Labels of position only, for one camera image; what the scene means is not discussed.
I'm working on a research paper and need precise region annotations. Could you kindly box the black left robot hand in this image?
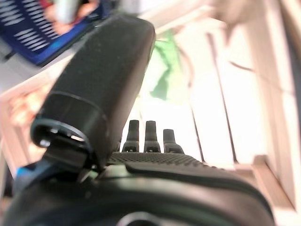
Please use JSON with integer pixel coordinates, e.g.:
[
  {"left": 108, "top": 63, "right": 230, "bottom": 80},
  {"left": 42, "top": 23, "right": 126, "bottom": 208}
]
[{"left": 1, "top": 14, "right": 276, "bottom": 226}]

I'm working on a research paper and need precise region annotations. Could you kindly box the blue plastic slotted basket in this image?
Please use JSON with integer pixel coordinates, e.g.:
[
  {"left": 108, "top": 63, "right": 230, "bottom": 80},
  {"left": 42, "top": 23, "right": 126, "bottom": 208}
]
[{"left": 0, "top": 0, "right": 99, "bottom": 66}]

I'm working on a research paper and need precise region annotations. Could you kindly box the green leafy vegetable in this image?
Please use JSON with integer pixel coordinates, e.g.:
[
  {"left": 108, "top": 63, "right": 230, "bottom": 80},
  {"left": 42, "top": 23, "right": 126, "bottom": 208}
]
[{"left": 149, "top": 32, "right": 182, "bottom": 101}]

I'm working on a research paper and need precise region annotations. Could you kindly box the orange vegetable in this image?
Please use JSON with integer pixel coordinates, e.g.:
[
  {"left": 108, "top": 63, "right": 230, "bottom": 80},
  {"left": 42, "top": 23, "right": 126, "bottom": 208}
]
[{"left": 46, "top": 0, "right": 101, "bottom": 33}]

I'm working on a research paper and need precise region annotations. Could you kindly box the white cylindrical vegetable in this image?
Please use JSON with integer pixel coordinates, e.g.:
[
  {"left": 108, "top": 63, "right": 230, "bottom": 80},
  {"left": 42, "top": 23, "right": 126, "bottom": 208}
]
[{"left": 54, "top": 0, "right": 82, "bottom": 24}]

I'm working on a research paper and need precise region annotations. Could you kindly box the light wooden slatted crate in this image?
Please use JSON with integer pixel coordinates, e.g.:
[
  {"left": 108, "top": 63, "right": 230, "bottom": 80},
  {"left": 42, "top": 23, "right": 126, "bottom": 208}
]
[{"left": 0, "top": 0, "right": 301, "bottom": 226}]

